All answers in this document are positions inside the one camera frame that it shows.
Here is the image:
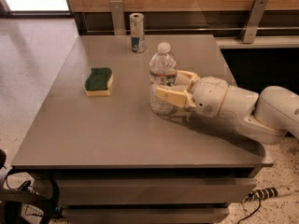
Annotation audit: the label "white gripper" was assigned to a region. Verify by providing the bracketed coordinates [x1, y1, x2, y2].
[155, 70, 229, 118]

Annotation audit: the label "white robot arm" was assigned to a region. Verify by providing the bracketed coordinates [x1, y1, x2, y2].
[151, 70, 299, 145]

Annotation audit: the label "metal bracket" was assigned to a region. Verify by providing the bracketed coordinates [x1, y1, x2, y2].
[240, 0, 269, 44]
[109, 0, 126, 35]

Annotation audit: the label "right metal bracket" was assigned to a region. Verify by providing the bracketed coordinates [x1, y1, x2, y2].
[240, 0, 269, 44]

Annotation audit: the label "green yellow sponge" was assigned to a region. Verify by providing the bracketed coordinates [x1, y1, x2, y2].
[85, 67, 113, 97]

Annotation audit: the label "grey drawer cabinet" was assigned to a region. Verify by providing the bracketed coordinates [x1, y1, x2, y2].
[12, 35, 271, 224]

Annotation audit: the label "clear plastic water bottle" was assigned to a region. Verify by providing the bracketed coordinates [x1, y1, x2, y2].
[149, 42, 178, 115]

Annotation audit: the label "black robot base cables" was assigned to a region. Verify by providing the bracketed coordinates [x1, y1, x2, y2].
[0, 148, 60, 224]

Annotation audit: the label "silver blue drink can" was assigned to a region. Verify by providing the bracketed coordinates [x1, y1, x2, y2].
[129, 13, 146, 53]

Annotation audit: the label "left metal bracket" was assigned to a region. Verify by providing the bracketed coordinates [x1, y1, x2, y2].
[109, 0, 126, 35]

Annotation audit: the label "black power cable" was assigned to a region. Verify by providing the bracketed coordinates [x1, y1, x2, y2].
[236, 197, 262, 224]

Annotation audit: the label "white power strip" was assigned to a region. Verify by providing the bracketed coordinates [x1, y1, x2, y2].
[244, 186, 295, 203]

